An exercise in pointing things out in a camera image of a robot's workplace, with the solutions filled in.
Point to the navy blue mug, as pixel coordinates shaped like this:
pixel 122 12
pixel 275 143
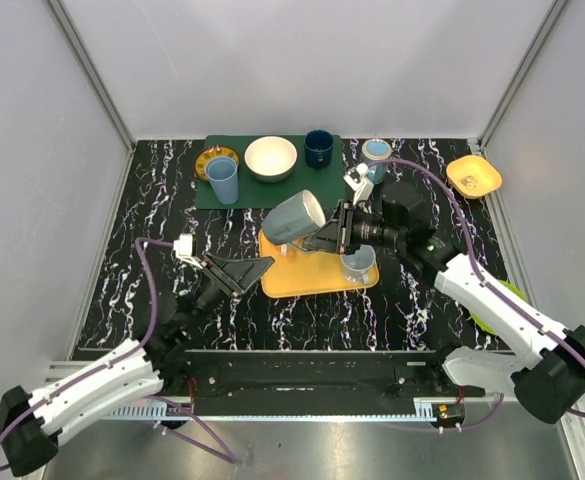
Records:
pixel 318 148

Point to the grey-blue mug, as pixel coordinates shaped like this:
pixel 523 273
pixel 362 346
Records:
pixel 295 218

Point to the lime green plate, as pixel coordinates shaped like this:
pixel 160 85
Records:
pixel 486 323

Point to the cream ceramic bowl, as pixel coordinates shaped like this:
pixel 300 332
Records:
pixel 271 159

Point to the white mug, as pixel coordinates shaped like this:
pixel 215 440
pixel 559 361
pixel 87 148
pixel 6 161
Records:
pixel 357 267

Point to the yellow square dish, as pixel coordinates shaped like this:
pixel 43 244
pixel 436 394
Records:
pixel 473 177

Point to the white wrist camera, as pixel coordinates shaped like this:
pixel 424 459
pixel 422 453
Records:
pixel 358 181
pixel 184 249

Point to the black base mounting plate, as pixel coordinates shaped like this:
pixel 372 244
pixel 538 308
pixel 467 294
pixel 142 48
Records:
pixel 308 384

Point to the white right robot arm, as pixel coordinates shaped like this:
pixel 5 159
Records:
pixel 546 369

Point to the light blue plastic cup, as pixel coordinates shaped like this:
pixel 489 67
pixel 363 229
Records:
pixel 222 174

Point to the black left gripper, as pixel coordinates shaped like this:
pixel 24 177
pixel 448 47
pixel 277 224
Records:
pixel 220 275

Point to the dark green placemat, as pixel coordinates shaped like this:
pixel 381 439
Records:
pixel 326 184

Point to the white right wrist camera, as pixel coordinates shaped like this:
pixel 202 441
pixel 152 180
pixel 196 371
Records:
pixel 358 181

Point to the yellow patterned saucer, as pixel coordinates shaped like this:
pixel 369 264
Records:
pixel 205 156

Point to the blue and beige mug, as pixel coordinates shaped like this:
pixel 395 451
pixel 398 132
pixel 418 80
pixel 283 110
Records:
pixel 373 153

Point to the orange plastic tray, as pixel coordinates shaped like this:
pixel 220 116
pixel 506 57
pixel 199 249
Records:
pixel 297 274

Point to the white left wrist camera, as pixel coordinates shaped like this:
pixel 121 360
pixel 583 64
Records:
pixel 184 249

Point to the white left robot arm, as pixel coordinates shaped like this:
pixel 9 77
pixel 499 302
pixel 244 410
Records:
pixel 34 425

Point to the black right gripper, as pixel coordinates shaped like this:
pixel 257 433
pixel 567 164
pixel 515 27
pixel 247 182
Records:
pixel 338 235

